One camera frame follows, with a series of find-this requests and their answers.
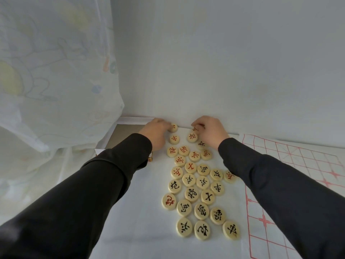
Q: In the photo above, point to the person's left hand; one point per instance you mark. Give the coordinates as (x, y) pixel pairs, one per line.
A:
(157, 132)

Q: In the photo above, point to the person's right hand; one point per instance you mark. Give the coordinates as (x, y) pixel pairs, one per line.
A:
(214, 133)

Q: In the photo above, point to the pile of wooden xiangqi pieces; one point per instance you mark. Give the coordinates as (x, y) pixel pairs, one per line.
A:
(191, 193)

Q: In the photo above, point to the red grid xiangqi board sheet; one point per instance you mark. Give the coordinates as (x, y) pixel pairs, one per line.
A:
(296, 159)

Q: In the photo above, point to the person's right forearm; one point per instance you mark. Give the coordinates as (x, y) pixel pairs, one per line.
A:
(296, 207)

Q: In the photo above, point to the person's left forearm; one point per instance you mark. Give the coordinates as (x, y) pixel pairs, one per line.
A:
(81, 199)

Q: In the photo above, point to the white cardboard box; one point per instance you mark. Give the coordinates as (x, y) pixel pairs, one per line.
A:
(121, 134)

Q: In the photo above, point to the sheer white curtain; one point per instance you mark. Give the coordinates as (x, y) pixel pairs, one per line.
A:
(54, 91)

